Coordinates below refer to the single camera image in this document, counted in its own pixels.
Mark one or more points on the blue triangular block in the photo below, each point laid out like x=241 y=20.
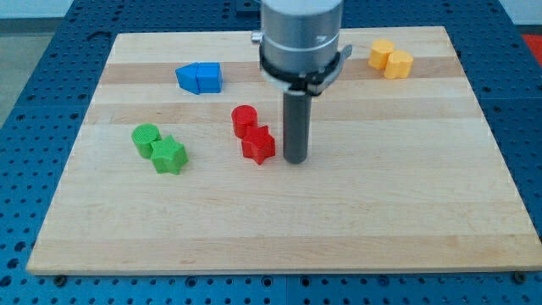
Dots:
x=186 y=77

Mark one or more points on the blue cube block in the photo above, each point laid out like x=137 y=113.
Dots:
x=209 y=77

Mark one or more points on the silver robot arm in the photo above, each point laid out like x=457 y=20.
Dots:
x=299 y=53

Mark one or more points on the yellow hexagon block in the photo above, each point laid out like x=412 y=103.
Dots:
x=380 y=51

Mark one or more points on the red cylinder block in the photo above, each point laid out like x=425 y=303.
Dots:
x=243 y=117

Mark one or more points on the wooden board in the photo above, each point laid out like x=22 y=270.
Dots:
x=402 y=176

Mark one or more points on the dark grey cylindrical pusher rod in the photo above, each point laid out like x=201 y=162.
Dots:
x=296 y=127

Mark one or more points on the yellow heart block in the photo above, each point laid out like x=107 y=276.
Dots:
x=399 y=65

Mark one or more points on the green cylinder block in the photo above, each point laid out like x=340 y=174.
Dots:
x=143 y=136

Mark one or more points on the blue perforated table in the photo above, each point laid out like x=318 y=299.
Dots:
x=37 y=137

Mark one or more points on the green star block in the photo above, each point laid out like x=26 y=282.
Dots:
x=168 y=156

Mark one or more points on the red star block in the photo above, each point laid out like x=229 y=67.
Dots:
x=258 y=144

